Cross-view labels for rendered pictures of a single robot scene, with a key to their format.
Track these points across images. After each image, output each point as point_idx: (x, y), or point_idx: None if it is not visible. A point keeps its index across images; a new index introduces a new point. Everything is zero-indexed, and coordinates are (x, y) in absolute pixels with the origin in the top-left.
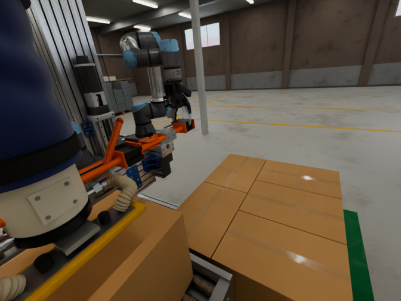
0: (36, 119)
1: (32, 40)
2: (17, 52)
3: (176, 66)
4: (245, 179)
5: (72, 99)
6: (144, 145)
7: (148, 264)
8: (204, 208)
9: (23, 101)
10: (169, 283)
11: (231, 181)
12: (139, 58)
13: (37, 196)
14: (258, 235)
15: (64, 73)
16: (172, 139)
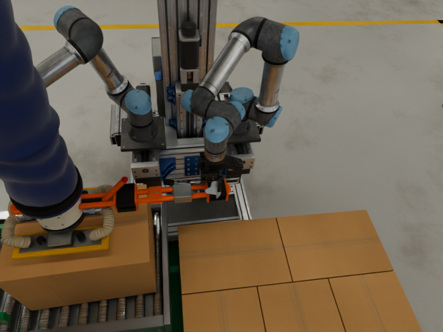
0: (40, 198)
1: (51, 155)
2: (34, 174)
3: (213, 153)
4: (318, 265)
5: (165, 62)
6: (143, 199)
7: (101, 271)
8: (233, 249)
9: (35, 192)
10: (122, 284)
11: (301, 250)
12: (194, 111)
13: (41, 219)
14: (235, 325)
15: (166, 36)
16: (183, 201)
